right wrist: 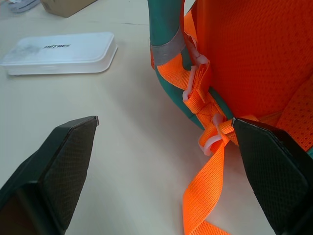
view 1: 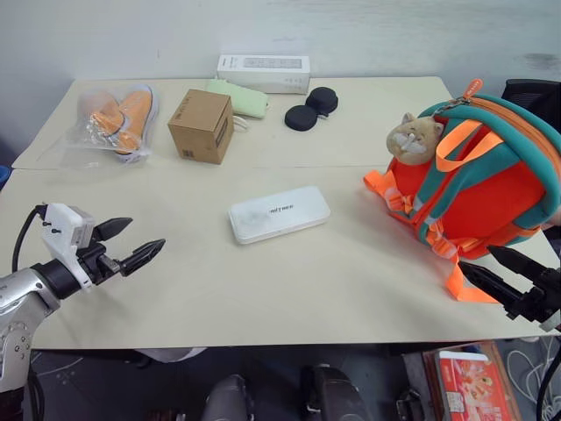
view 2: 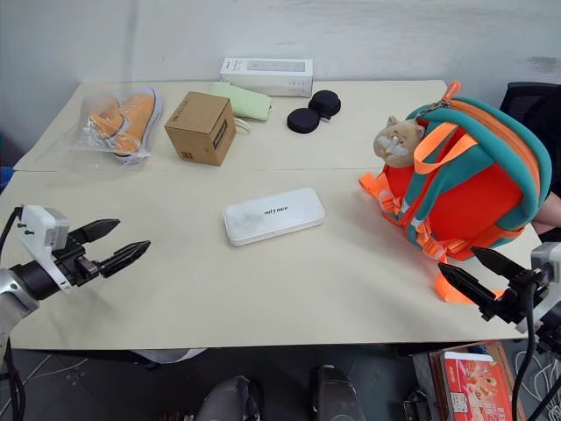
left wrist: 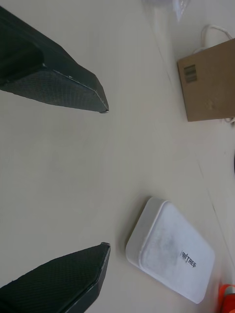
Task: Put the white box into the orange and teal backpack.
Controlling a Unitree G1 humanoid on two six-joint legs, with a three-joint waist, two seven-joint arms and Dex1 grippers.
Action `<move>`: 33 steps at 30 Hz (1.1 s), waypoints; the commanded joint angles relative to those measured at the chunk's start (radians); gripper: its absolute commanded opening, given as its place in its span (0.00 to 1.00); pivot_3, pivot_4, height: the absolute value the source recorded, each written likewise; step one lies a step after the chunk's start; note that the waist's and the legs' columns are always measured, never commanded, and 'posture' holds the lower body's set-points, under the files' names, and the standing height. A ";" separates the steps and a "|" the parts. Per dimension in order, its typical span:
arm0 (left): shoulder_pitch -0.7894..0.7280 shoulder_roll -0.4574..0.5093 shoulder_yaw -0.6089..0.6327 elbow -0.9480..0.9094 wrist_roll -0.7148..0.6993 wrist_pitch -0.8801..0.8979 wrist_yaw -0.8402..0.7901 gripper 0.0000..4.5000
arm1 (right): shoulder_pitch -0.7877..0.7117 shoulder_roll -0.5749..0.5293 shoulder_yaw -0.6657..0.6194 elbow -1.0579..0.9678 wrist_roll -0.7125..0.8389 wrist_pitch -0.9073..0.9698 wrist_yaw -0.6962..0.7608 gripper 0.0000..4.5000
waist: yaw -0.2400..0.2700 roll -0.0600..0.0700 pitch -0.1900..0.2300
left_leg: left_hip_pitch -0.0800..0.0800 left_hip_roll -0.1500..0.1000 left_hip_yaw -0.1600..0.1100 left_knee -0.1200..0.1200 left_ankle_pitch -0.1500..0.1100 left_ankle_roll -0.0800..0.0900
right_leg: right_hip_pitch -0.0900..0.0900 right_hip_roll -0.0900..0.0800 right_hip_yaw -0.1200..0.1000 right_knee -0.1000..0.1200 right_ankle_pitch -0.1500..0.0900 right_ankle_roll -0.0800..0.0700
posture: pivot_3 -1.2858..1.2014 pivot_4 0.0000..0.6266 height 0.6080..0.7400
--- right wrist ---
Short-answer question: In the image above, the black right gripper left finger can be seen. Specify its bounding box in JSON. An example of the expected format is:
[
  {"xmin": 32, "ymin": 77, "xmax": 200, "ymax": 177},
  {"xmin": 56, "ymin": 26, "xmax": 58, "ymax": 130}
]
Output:
[{"xmin": 0, "ymin": 116, "xmax": 99, "ymax": 235}]

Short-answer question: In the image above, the orange and teal backpack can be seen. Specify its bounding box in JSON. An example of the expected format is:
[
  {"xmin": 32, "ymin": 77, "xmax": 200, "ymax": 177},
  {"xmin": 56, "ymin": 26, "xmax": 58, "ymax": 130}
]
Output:
[{"xmin": 147, "ymin": 0, "xmax": 313, "ymax": 235}]

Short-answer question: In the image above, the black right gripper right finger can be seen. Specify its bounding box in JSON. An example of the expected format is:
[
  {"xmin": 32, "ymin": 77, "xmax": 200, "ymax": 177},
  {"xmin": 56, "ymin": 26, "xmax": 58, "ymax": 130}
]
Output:
[{"xmin": 231, "ymin": 117, "xmax": 313, "ymax": 235}]

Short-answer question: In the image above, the white grey cloth item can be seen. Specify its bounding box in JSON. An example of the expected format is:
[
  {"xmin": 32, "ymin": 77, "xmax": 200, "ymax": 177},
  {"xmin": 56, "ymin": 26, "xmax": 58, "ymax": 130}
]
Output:
[{"xmin": 7, "ymin": 0, "xmax": 40, "ymax": 14}]

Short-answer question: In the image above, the brown cardboard box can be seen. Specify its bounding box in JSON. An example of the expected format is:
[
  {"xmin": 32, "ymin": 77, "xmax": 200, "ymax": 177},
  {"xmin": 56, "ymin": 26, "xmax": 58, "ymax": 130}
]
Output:
[{"xmin": 40, "ymin": 0, "xmax": 99, "ymax": 18}]

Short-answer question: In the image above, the white plastic box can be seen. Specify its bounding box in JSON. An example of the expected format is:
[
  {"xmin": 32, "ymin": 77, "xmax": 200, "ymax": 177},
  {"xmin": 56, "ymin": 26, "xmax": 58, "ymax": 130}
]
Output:
[{"xmin": 0, "ymin": 31, "xmax": 118, "ymax": 76}]

